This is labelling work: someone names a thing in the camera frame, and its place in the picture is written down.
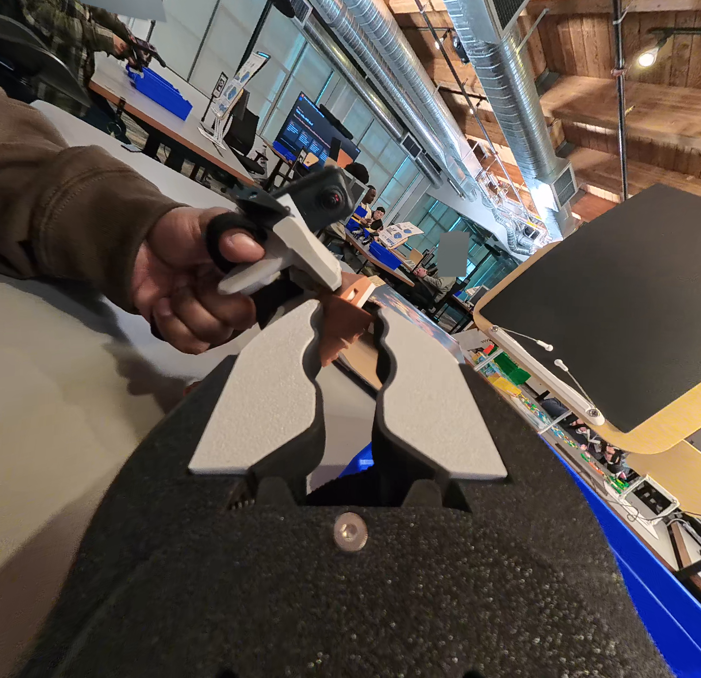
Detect person's left hand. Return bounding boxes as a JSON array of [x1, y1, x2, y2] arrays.
[[131, 204, 273, 357]]

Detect small blue bin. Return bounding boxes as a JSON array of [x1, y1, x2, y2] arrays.
[[124, 64, 197, 122]]

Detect lit computer monitor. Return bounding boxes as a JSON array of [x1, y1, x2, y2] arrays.
[[271, 91, 342, 166]]

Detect long wooden table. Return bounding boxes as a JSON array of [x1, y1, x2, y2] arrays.
[[88, 52, 299, 188]]

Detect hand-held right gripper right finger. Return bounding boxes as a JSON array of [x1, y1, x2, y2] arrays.
[[373, 304, 511, 506]]

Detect white metal stand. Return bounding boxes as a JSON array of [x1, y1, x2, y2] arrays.
[[486, 323, 611, 429]]

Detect black office chair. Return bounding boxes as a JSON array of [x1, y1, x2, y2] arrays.
[[0, 14, 96, 117]]

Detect hanging spot lamp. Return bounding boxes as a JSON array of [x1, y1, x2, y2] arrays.
[[633, 26, 701, 73]]

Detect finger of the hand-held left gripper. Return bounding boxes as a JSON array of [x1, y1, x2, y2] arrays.
[[271, 212, 345, 295]]

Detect white display stand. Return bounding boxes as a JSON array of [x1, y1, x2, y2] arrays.
[[200, 47, 271, 144]]

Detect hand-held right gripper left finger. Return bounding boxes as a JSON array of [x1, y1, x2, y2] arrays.
[[188, 298, 330, 506]]

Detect blue plastic bin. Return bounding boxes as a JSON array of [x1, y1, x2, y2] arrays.
[[338, 441, 701, 678]]

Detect silver ventilation duct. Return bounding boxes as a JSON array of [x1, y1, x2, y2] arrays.
[[431, 0, 575, 235], [287, 0, 516, 232]]

